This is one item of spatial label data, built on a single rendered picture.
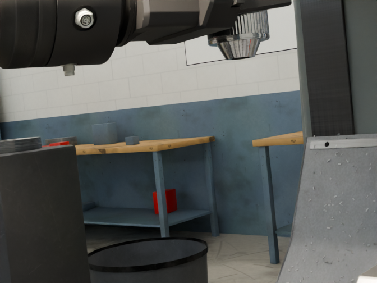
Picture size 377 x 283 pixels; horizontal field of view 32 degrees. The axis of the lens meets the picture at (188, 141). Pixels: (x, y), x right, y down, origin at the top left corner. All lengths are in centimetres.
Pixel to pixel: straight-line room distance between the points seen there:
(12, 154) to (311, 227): 38
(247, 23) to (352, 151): 41
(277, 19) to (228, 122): 99
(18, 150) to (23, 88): 703
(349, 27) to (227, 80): 485
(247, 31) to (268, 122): 500
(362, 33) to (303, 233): 26
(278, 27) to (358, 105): 456
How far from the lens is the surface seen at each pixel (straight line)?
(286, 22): 538
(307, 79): 89
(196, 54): 590
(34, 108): 762
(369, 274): 40
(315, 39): 89
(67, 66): 44
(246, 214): 573
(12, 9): 40
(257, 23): 49
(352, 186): 84
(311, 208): 86
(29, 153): 72
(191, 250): 268
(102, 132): 631
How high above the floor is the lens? 116
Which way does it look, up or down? 3 degrees down
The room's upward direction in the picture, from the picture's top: 6 degrees counter-clockwise
